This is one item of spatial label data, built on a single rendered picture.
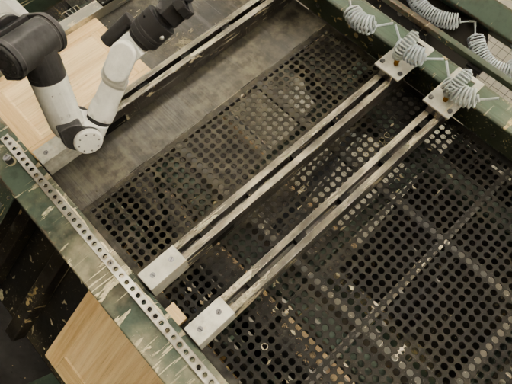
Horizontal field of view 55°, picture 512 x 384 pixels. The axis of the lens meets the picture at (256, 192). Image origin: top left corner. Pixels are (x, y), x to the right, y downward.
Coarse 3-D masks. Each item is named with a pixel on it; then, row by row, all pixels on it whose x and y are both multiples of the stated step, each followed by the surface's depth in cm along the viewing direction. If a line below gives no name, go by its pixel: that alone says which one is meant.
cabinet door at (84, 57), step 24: (96, 24) 181; (72, 48) 176; (96, 48) 176; (72, 72) 172; (96, 72) 171; (144, 72) 171; (0, 96) 167; (24, 96) 167; (24, 120) 163; (24, 144) 159
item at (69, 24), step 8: (120, 0) 185; (128, 0) 188; (88, 8) 181; (96, 8) 181; (104, 8) 182; (112, 8) 185; (72, 16) 180; (80, 16) 180; (88, 16) 180; (96, 16) 182; (64, 24) 178; (72, 24) 178; (80, 24) 180; (0, 72) 169
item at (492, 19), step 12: (444, 0) 195; (456, 0) 192; (468, 0) 190; (480, 0) 188; (492, 0) 186; (468, 12) 190; (480, 12) 188; (492, 12) 187; (504, 12) 185; (480, 24) 191; (492, 24) 187; (504, 24) 185; (492, 36) 194; (504, 36) 185; (348, 72) 211; (360, 72) 209; (312, 120) 208; (156, 180) 181; (168, 216) 208
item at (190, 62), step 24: (264, 0) 179; (288, 0) 185; (216, 24) 173; (240, 24) 173; (192, 48) 169; (216, 48) 173; (168, 72) 164; (192, 72) 172; (144, 96) 162; (120, 120) 162; (48, 144) 153; (48, 168) 152
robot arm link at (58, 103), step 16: (64, 80) 120; (48, 96) 119; (64, 96) 121; (48, 112) 123; (64, 112) 124; (80, 112) 129; (64, 128) 126; (80, 128) 128; (96, 128) 132; (64, 144) 129; (80, 144) 130; (96, 144) 133
